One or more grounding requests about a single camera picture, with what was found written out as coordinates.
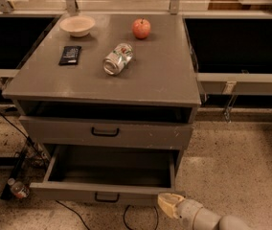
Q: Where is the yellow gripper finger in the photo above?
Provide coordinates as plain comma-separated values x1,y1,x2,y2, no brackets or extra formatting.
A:
157,193,185,219

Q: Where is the grey drawer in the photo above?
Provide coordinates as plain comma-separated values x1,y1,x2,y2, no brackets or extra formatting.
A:
19,116,193,150
31,145,183,206

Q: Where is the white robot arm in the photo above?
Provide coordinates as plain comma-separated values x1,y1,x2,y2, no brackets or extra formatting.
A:
157,193,253,230

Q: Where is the grey drawer cabinet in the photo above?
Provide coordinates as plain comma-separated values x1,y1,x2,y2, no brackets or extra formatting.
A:
1,12,203,171

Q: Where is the grey top drawer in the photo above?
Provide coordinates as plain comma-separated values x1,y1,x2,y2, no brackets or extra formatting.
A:
19,116,193,150

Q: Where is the plastic bottle on floor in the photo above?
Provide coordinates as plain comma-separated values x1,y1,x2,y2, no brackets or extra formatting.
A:
8,178,30,198

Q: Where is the silver soda can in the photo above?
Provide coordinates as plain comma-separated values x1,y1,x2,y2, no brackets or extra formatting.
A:
102,43,133,76

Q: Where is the black bar on floor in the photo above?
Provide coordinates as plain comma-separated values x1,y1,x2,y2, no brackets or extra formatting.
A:
0,148,27,200

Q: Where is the red apple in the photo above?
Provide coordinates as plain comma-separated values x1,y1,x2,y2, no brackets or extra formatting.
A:
132,18,151,39

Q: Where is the black snack bar packet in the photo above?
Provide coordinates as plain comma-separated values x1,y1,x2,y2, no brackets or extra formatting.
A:
58,46,81,65

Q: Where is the beige bowl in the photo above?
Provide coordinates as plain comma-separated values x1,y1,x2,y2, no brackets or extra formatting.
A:
59,16,96,37

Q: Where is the metal railing frame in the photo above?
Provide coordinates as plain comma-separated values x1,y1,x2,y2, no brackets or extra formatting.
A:
0,0,272,123

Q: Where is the black floor cable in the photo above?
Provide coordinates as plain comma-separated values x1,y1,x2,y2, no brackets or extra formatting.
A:
0,101,92,230

